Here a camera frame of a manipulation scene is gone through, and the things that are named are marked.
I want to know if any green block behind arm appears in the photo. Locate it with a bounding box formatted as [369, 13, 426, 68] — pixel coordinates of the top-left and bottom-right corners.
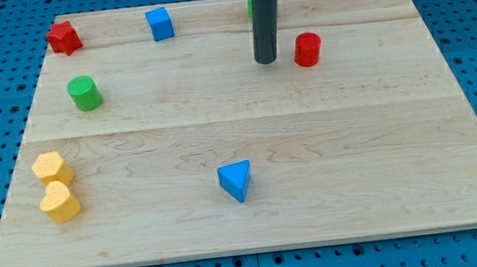
[246, 0, 253, 19]

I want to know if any blue triangle block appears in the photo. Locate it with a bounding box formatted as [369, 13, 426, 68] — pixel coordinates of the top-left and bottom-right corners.
[216, 159, 251, 202]

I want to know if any light wooden board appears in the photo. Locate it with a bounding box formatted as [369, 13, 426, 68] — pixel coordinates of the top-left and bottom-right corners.
[0, 0, 477, 267]

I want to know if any red cylinder block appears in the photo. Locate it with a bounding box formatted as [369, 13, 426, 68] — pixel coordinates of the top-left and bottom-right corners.
[294, 32, 322, 67]

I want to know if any blue cube block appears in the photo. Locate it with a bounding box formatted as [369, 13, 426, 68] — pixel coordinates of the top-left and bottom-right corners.
[144, 7, 175, 42]

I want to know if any green cylinder block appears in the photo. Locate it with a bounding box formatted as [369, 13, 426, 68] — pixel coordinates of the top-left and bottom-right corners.
[66, 75, 102, 111]

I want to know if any yellow hexagon block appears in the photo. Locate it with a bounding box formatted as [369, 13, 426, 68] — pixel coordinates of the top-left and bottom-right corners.
[31, 151, 75, 186]

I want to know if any yellow heart block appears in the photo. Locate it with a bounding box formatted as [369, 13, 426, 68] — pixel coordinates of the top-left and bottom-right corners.
[39, 181, 82, 224]

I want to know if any red star block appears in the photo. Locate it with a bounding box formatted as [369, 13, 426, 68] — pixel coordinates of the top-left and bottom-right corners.
[45, 21, 83, 56]

